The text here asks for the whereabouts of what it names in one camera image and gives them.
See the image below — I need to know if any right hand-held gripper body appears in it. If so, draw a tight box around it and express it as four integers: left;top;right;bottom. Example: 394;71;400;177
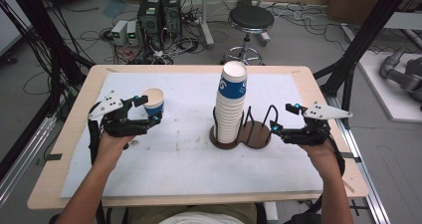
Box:
281;101;353;146

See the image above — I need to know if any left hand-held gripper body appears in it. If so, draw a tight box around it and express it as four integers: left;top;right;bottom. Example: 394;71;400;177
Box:
88;90;151;138

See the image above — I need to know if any single blue-banded paper cup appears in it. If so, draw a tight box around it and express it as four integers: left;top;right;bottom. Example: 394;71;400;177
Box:
141;87;165;117

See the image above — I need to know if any brown wire cup holder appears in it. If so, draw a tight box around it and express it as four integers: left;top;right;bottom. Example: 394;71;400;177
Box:
209;104;280;150

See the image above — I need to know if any stack of white paper cups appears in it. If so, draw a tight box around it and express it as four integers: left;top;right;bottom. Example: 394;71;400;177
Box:
215;61;249;144

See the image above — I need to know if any person's right hand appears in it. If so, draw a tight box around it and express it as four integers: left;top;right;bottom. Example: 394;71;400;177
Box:
298;140;336;172

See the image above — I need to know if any person's left hand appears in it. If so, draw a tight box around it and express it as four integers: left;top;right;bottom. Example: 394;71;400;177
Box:
95;131;136;166

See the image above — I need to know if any white table mat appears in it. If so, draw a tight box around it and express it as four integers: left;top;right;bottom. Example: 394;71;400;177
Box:
59;72;324;199

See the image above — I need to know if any grey power supply unit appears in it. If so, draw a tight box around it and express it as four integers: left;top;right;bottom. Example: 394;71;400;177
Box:
110;19;129;47
125;20;140;47

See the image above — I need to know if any black computer tower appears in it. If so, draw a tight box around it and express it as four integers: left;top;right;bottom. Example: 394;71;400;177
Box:
162;0;183;40
136;0;165;52

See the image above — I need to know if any white floor platform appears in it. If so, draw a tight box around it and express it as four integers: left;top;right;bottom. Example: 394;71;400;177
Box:
357;50;422;124

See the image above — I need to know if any light wooden table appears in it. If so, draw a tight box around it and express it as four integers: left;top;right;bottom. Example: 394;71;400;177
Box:
27;64;370;211

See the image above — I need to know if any black round stool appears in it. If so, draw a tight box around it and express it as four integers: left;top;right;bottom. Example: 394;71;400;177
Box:
220;0;276;66

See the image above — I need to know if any person's clothing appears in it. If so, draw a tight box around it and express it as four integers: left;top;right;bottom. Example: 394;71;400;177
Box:
128;202;259;224

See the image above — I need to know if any grey metal stand leg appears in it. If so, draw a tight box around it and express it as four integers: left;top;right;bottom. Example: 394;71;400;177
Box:
198;0;216;50

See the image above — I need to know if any brown cardboard box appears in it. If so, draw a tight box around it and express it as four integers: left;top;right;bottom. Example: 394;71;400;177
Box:
325;0;422;27

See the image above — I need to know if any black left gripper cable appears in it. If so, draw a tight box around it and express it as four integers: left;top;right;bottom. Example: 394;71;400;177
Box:
87;102;105;165

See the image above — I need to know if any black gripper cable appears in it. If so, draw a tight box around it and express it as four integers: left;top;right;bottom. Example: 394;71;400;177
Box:
87;102;105;165
326;125;346;178

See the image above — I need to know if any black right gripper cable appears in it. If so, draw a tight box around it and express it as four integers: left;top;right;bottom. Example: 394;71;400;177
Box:
326;125;346;178

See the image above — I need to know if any aluminium floor rail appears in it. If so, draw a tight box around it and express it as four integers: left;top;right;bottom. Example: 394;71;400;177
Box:
325;94;392;224
0;113;58;208

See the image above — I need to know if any black frame post with cables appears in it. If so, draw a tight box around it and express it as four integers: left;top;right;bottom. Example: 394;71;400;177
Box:
0;0;97;122

